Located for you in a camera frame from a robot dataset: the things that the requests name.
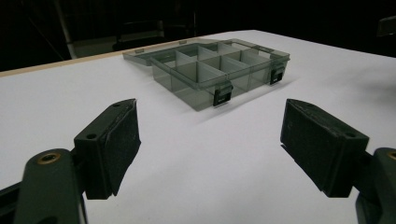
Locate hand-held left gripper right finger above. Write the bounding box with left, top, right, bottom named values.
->
left=279, top=98, right=371, bottom=199

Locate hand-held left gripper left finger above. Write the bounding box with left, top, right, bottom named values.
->
left=74, top=98, right=142, bottom=201

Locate transparent grey compartment box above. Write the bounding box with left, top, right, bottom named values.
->
left=121, top=37, right=291, bottom=112

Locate wooden table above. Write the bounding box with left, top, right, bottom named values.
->
left=0, top=31, right=225, bottom=78

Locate white table leg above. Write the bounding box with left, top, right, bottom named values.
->
left=53, top=0, right=78, bottom=60

